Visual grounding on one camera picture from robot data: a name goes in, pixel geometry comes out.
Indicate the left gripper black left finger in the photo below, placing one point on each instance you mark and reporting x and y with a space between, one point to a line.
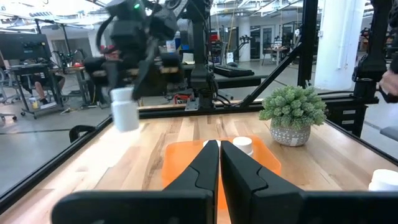
199 180

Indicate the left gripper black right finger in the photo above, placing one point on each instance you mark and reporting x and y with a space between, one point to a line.
245 186

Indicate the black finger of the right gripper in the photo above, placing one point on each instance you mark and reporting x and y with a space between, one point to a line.
143 79
111 76

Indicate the white pill bottle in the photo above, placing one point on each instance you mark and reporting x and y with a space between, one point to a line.
124 112
243 144
385 180

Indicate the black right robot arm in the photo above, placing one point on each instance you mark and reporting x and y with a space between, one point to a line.
200 71

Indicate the orange plastic basket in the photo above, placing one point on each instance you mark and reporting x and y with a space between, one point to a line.
180 158

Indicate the person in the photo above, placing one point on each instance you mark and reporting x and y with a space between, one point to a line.
43 85

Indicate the grey rolling workstation cart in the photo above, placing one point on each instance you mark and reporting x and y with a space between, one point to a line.
37 70

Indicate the black keyboard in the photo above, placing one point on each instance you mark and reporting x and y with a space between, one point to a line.
233 71

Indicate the green potted plant grey pot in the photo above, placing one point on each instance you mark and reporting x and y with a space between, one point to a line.
292 109

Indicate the black monitor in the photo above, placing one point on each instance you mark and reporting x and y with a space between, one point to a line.
23 46

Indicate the black table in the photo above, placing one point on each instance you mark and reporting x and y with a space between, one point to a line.
248 81

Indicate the black drawer cabinet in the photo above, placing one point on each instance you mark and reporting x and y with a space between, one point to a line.
345 116

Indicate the wooden table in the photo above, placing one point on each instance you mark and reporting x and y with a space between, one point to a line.
275 49

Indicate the person's hand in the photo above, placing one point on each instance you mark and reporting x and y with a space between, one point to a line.
389 82

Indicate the black frame clamp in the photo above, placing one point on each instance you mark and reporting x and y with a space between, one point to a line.
81 130

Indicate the black aluminium table frame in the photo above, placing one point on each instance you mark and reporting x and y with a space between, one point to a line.
308 43

